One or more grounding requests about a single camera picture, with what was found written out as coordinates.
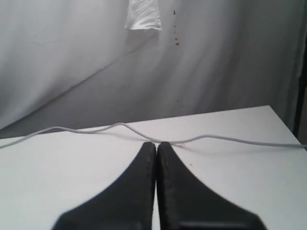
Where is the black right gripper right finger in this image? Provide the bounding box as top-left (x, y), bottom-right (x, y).
top-left (156, 142), bottom-right (266, 230)

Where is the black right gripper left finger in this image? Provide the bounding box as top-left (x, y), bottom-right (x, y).
top-left (53, 142), bottom-right (156, 230)

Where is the grey backdrop cloth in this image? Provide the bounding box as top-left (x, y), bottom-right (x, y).
top-left (0, 0), bottom-right (302, 138)

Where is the black stand pole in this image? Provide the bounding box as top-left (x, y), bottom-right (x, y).
top-left (294, 0), bottom-right (307, 144)

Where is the white hanging cloth piece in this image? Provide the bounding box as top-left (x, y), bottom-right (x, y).
top-left (125, 0), bottom-right (162, 31)

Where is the grey power cable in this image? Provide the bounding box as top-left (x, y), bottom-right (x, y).
top-left (0, 122), bottom-right (307, 150)

